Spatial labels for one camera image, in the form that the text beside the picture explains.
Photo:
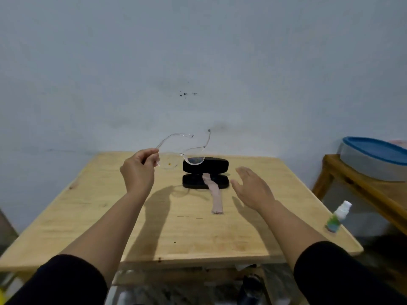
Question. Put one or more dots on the person's black left sleeve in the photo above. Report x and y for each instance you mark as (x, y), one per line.
(60, 282)

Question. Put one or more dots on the grey basin with blue lid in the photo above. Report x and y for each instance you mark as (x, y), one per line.
(372, 158)

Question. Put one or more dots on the pink plastic item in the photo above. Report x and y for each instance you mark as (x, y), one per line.
(400, 143)

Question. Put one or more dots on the light wooden side table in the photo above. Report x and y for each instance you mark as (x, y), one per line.
(8, 230)

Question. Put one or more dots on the person's right forearm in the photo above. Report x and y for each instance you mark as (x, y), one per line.
(292, 235)

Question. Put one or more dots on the black glasses case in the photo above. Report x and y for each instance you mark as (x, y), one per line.
(219, 165)

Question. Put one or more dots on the black tumbler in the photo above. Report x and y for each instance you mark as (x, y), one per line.
(252, 290)

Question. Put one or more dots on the person's right hand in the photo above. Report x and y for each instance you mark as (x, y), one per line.
(254, 193)

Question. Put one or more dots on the beige cleaning cloth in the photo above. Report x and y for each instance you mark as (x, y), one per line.
(216, 196)

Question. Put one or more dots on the person's left forearm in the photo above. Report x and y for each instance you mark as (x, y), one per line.
(108, 235)

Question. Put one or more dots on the person's black right sleeve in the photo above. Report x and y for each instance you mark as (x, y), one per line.
(343, 276)

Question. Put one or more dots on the brown wooden side table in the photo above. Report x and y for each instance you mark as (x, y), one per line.
(381, 193)

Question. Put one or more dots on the clear-framed glasses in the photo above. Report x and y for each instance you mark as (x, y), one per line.
(194, 160)

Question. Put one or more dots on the person's left hand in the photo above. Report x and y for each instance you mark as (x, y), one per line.
(138, 174)

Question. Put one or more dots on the small white spray bottle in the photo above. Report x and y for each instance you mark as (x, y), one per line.
(341, 211)

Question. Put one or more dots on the person's black sleeve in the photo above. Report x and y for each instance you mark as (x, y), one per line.
(343, 276)
(60, 282)

